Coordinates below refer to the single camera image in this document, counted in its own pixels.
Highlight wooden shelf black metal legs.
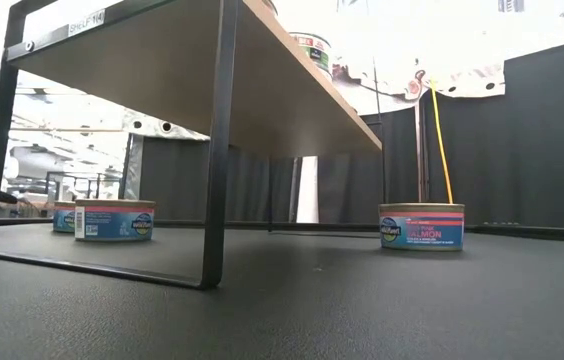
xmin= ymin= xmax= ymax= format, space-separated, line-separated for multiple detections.
xmin=0 ymin=0 xmax=388 ymax=291

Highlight black curtain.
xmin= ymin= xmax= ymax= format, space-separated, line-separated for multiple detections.
xmin=317 ymin=33 xmax=564 ymax=232
xmin=139 ymin=134 xmax=297 ymax=225

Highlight pale metal pole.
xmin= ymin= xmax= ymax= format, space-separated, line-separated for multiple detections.
xmin=413 ymin=97 xmax=426 ymax=204

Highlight silver backdrop sheet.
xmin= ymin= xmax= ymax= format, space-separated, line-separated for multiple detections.
xmin=331 ymin=57 xmax=507 ymax=117
xmin=120 ymin=107 xmax=212 ymax=142

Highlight grey metal post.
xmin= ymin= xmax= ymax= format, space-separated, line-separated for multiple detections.
xmin=120 ymin=133 xmax=144 ymax=201

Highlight yellow cable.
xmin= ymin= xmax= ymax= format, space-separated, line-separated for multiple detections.
xmin=429 ymin=74 xmax=455 ymax=205

